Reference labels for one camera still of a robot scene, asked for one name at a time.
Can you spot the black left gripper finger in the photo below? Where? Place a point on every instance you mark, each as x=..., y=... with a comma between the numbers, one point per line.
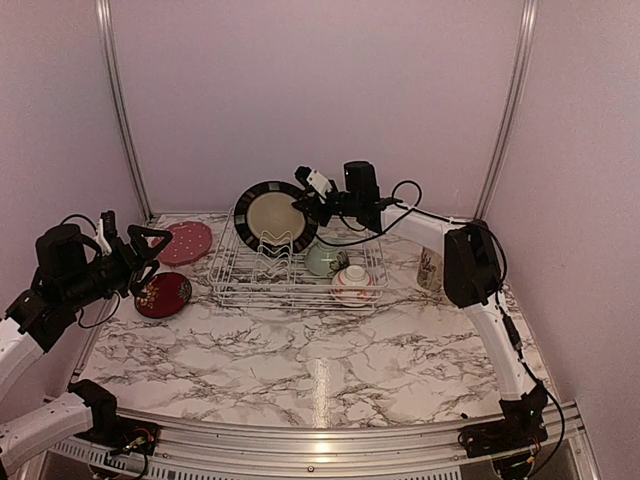
x=148, y=243
x=142, y=277

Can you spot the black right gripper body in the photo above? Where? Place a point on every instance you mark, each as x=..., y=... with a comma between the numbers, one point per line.
x=349, y=202

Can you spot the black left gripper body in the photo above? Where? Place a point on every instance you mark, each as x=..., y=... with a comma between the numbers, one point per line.
x=115, y=276

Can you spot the red floral plate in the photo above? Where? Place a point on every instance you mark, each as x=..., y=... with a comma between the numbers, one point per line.
x=167, y=294

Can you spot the black striped large plate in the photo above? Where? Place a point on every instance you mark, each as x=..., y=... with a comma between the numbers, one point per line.
x=264, y=216

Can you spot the pink dotted scalloped plate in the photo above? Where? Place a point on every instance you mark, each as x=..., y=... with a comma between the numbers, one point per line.
x=191, y=240

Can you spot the light green floral bowl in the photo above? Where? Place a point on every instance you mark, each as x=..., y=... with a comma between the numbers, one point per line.
x=326, y=261

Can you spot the tall seashell ceramic mug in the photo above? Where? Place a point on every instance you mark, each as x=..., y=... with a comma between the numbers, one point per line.
x=430, y=270

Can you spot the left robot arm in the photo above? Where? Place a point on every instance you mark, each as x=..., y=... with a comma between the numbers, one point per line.
x=74, y=270

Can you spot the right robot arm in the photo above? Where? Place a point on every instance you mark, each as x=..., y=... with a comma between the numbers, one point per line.
x=474, y=273

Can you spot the white red patterned bowl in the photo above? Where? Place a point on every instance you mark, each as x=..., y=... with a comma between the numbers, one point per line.
x=352, y=285

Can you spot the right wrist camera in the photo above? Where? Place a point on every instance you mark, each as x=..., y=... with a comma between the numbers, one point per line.
x=312, y=178

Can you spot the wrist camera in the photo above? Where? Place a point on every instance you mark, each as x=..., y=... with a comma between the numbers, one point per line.
x=106, y=231
x=312, y=178

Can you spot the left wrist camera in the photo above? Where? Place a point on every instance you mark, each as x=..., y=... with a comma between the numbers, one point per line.
x=106, y=231

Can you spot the white wire dish rack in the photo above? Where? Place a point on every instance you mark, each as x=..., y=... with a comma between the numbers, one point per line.
x=244, y=278

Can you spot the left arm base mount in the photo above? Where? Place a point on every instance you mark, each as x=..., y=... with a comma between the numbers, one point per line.
x=122, y=435

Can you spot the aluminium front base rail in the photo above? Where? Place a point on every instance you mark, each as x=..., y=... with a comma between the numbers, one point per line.
x=190, y=449

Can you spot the left aluminium frame post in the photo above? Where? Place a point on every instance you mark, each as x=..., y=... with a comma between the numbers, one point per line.
x=109, y=50

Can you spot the aluminium frame post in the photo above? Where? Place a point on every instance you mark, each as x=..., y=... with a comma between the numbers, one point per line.
x=516, y=86
x=109, y=50

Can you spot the right aluminium frame post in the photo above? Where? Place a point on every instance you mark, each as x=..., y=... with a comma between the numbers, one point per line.
x=516, y=86

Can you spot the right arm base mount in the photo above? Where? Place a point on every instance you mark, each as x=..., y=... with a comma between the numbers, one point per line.
x=505, y=435

